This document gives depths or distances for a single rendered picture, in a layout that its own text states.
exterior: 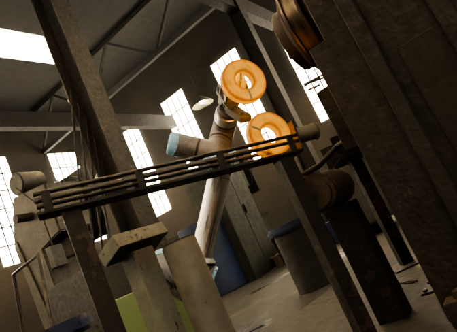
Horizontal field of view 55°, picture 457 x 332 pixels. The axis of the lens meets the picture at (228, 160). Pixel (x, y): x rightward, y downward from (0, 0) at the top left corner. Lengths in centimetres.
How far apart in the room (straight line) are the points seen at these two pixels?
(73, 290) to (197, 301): 329
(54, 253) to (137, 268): 510
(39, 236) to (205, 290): 576
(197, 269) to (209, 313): 14
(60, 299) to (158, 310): 339
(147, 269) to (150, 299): 10
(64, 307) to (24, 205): 275
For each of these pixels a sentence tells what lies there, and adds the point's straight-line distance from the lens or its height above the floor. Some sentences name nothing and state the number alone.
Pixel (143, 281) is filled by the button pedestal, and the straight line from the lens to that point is 153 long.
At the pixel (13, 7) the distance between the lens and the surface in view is 1201.
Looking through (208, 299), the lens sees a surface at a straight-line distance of 145.
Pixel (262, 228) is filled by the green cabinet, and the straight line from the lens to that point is 571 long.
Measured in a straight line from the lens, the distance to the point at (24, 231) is 732.
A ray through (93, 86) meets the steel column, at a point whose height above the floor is 261.
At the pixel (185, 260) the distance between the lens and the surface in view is 144.
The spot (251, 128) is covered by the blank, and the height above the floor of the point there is 74.
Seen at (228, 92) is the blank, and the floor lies 88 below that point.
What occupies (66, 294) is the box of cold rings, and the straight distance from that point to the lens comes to 478.
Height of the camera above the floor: 42
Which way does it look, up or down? 11 degrees up
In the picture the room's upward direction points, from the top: 24 degrees counter-clockwise
